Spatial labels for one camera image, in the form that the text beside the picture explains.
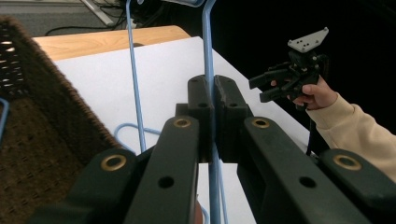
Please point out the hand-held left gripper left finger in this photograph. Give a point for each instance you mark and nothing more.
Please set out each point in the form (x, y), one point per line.
(200, 102)

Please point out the brown woven basket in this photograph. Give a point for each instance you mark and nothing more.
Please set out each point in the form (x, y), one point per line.
(46, 140)

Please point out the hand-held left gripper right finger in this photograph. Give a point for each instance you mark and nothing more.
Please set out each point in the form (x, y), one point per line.
(229, 124)

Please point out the grey metal stand leg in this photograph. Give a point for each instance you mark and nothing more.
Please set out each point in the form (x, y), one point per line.
(98, 12)

